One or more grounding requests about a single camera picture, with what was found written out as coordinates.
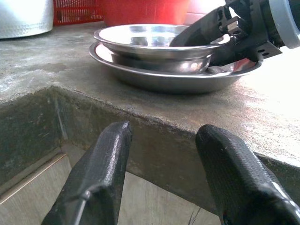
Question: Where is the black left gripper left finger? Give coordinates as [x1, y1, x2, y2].
[41, 120, 133, 225]

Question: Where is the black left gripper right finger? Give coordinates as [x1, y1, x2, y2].
[195, 124, 300, 225]

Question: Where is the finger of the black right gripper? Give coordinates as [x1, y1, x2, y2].
[209, 40, 260, 69]
[170, 7, 230, 47]

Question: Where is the deep rimmed steel plate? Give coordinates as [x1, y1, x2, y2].
[93, 23, 232, 74]

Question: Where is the red plastic bucket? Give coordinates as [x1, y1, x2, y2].
[103, 0, 192, 27]

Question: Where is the large wide steel plate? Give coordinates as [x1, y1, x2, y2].
[88, 41, 263, 95]

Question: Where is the red plastic basket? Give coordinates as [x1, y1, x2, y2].
[53, 0, 105, 26]

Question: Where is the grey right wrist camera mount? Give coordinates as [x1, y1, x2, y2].
[269, 0, 300, 49]

